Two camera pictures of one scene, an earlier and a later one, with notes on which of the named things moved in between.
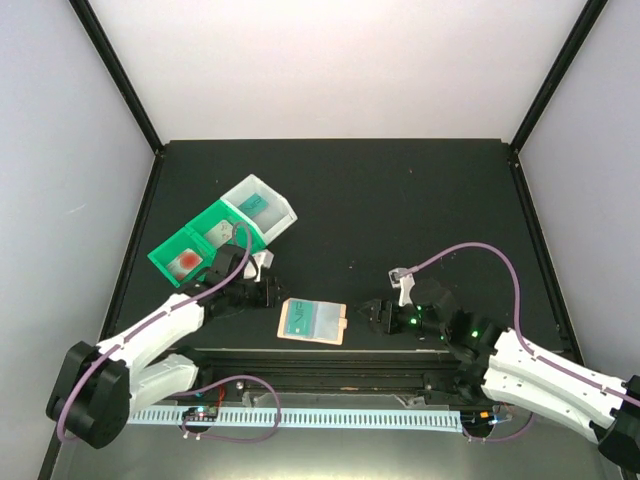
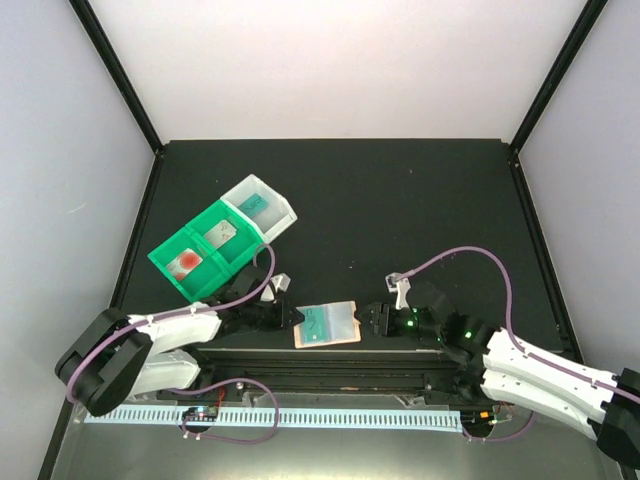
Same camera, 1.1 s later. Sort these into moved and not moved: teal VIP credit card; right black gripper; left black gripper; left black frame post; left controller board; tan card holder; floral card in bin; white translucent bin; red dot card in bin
Moved: left black gripper; tan card holder; teal VIP credit card
Not moved: floral card in bin; left controller board; red dot card in bin; right black gripper; white translucent bin; left black frame post
